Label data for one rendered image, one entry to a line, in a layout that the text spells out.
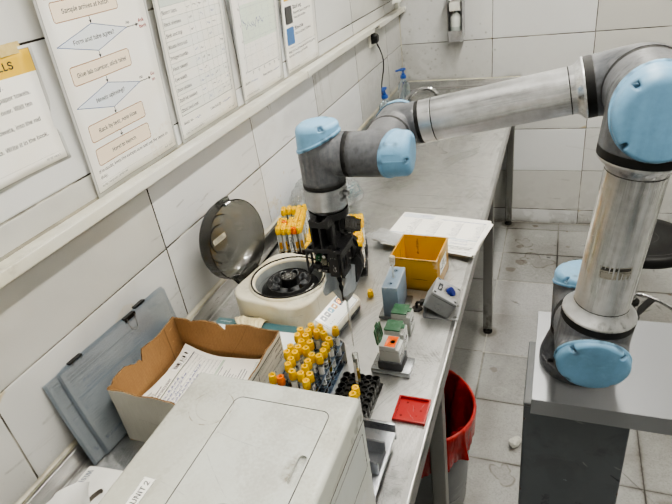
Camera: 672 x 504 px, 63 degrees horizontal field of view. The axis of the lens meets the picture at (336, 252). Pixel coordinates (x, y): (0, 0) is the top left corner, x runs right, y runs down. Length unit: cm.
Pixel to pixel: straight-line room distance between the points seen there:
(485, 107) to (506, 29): 243
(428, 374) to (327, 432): 54
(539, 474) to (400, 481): 40
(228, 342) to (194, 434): 51
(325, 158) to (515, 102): 31
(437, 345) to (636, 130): 74
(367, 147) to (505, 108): 23
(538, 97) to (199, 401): 70
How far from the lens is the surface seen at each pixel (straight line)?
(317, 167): 91
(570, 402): 119
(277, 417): 82
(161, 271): 142
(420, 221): 186
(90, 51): 124
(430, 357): 132
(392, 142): 87
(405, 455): 113
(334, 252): 96
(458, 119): 97
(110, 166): 127
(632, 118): 81
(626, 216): 89
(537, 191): 366
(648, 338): 137
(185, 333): 137
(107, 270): 128
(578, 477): 139
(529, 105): 96
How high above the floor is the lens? 175
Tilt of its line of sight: 30 degrees down
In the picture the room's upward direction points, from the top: 9 degrees counter-clockwise
